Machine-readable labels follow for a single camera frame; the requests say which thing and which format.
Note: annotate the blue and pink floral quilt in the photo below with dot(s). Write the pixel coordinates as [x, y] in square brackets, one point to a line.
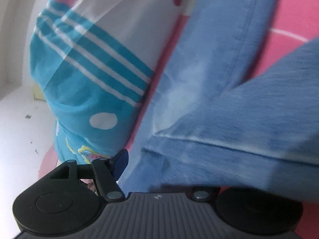
[87, 79]

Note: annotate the blue jeans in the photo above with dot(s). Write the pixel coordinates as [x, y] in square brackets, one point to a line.
[224, 104]

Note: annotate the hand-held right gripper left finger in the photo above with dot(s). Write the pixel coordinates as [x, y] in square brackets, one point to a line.
[121, 164]

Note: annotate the pink floral bed blanket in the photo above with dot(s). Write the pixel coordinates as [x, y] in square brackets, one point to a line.
[286, 12]

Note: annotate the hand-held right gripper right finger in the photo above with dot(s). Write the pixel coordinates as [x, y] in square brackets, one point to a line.
[201, 194]

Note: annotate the pink and white headboard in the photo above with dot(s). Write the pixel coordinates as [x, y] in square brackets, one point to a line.
[47, 164]

